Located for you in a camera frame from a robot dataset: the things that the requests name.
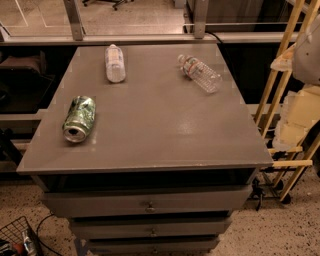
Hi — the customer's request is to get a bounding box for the clear bottle red label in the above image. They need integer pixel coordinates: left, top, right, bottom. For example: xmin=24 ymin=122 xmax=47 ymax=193
xmin=178 ymin=54 xmax=222 ymax=93

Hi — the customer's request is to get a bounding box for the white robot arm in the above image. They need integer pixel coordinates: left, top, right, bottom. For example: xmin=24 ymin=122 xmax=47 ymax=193
xmin=292 ymin=14 xmax=320 ymax=86

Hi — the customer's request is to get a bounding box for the clear bottle white label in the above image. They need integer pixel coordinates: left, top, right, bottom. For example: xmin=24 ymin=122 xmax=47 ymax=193
xmin=105 ymin=44 xmax=126 ymax=83

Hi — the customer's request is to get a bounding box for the crushed green soda can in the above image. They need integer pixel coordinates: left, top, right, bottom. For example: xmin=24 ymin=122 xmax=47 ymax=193
xmin=62 ymin=96 xmax=96 ymax=143

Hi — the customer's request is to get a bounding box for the grey drawer cabinet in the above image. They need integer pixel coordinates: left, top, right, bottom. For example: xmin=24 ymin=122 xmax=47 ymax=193
xmin=18 ymin=44 xmax=272 ymax=244

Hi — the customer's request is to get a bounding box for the top grey drawer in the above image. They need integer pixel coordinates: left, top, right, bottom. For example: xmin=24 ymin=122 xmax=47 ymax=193
xmin=43 ymin=185 xmax=252 ymax=218

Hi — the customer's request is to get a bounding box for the grey drawer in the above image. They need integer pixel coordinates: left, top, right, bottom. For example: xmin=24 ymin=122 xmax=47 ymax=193
xmin=43 ymin=185 xmax=252 ymax=218
xmin=70 ymin=217 xmax=231 ymax=239
xmin=88 ymin=237 xmax=219 ymax=255

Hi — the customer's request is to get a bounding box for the middle grey drawer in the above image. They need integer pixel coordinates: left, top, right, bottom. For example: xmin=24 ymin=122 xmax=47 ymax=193
xmin=70 ymin=217 xmax=231 ymax=239

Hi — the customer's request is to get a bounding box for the wooden ladder rack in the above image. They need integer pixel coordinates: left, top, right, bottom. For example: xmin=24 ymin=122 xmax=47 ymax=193
xmin=254 ymin=0 xmax=320 ymax=204

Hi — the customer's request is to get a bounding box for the bottom grey drawer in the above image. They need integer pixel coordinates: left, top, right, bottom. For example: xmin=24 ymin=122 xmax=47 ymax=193
xmin=88 ymin=237 xmax=219 ymax=255

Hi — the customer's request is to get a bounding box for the black office chair base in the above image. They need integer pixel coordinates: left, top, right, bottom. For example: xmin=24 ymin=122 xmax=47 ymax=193
xmin=81 ymin=0 xmax=135 ymax=11

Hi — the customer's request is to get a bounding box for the metal railing frame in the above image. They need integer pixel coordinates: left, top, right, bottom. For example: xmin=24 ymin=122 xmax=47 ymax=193
xmin=0 ymin=0 xmax=295 ymax=46

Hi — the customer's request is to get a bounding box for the black floor cable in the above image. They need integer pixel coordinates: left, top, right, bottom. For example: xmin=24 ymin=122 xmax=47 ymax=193
xmin=35 ymin=213 xmax=64 ymax=256

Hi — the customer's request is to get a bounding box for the black wire basket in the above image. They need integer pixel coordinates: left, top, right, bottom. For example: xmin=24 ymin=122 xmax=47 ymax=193
xmin=0 ymin=216 xmax=43 ymax=256

